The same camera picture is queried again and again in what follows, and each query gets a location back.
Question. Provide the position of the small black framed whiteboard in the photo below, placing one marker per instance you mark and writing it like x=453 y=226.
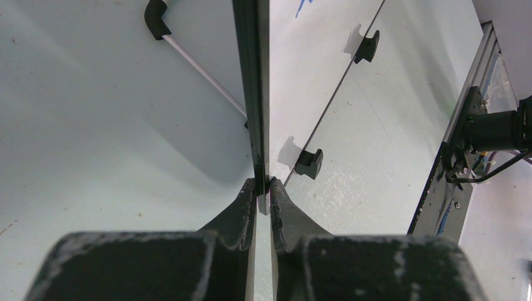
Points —
x=293 y=55

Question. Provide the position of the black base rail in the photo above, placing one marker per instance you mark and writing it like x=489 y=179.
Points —
x=444 y=202

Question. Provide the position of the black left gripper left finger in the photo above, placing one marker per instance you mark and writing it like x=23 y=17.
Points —
x=215 y=262

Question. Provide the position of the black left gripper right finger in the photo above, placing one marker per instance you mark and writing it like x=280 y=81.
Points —
x=310 y=263

